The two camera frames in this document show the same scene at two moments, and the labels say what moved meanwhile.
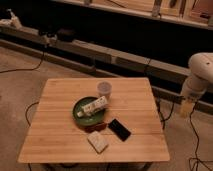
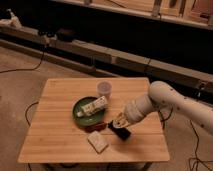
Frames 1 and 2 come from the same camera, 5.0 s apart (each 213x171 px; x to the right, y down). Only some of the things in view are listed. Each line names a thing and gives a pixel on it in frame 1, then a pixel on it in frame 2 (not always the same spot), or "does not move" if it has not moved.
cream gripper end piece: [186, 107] -> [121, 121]
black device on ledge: [66, 34] does not move
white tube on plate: [92, 107] does not move
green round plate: [96, 117] does not move
